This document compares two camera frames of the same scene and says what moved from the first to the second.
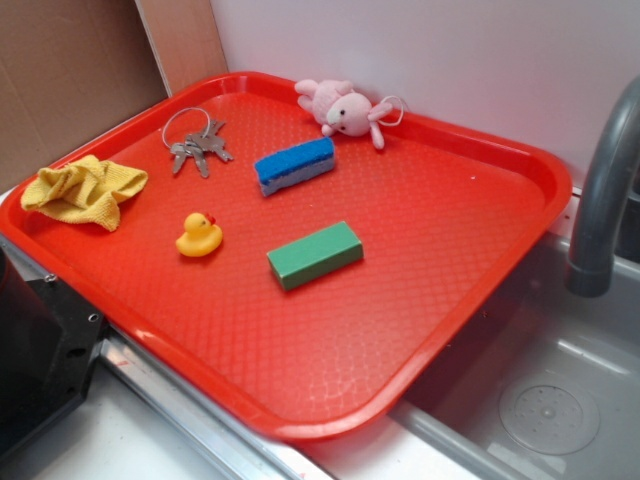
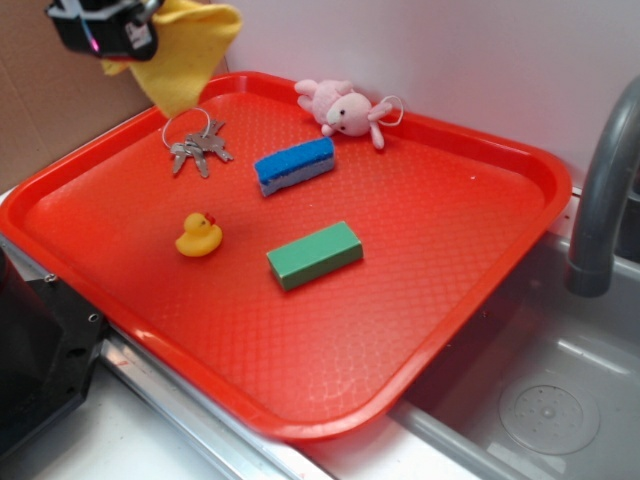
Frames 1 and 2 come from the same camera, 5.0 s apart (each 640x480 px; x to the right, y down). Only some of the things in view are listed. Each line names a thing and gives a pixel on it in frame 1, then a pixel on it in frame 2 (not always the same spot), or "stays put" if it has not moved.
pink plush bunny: [340, 109] stays put
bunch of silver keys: [198, 145] stays put
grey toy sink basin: [548, 387] stays put
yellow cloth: [87, 189] to [192, 39]
